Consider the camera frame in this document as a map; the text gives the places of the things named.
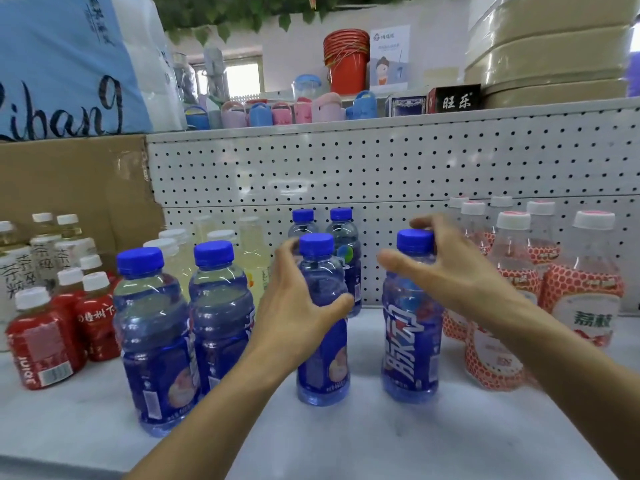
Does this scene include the clear container blue lid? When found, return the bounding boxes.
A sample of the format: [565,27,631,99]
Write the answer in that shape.
[292,74,324,101]

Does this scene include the black carton white print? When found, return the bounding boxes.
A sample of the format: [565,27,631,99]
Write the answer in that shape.
[427,84,482,114]

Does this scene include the brown cardboard box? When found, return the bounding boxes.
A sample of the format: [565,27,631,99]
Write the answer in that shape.
[0,134,167,278]

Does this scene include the window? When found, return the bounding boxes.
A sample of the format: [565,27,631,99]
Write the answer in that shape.
[192,55,265,100]

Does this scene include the clear glass jar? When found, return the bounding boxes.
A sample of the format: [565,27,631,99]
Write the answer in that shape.
[172,52,200,106]
[202,45,231,103]

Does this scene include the green artificial leaf garland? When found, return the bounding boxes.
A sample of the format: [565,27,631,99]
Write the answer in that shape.
[150,0,453,47]

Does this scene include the blue and white carton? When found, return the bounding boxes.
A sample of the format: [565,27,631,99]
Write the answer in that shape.
[384,93,429,118]

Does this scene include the group of red patterned bottles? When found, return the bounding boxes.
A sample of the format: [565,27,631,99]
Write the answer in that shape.
[442,195,626,393]

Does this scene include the person's left hand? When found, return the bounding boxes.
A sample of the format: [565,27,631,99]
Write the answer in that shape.
[248,237,356,379]

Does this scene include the person's right hand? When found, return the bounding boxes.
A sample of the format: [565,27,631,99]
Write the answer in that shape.
[376,213,522,336]

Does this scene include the pale yellow drink bottle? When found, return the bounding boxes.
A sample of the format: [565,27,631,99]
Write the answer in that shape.
[192,215,217,243]
[237,216,272,309]
[159,228,199,275]
[143,238,194,301]
[206,229,241,256]

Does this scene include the blue sports drink bottle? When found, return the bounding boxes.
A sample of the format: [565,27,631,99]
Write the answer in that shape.
[381,229,444,404]
[295,233,351,408]

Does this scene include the stack of red buckets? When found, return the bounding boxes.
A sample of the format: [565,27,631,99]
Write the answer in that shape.
[322,28,371,96]

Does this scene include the person's left forearm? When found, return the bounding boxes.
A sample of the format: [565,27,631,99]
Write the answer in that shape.
[124,347,301,480]

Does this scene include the stack of wrapped beige trays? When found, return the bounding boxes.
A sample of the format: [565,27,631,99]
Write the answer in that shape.
[464,0,640,110]

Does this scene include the white pegboard shelf panel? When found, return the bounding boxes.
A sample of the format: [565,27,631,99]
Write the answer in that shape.
[146,97,640,316]

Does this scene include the white label tea bottle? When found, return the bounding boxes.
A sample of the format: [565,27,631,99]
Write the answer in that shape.
[29,212,62,291]
[0,221,34,326]
[54,214,97,271]

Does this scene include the person's right forearm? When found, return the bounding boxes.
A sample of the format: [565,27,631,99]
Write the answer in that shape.
[487,291,640,480]

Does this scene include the group of blue drink bottles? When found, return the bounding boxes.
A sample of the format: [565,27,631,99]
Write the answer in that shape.
[112,207,363,439]

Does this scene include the white cartoon sign card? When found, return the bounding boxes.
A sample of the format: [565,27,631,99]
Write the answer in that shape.
[368,24,412,93]

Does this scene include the red juice bottle white cap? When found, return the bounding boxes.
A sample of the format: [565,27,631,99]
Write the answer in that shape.
[6,287,87,391]
[50,267,86,318]
[79,255,119,286]
[75,271,121,363]

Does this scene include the blue toilet paper pack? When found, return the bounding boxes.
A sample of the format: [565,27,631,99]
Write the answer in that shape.
[0,0,187,143]

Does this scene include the row of pastel kids bottles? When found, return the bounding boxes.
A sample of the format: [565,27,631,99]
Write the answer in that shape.
[184,90,380,131]

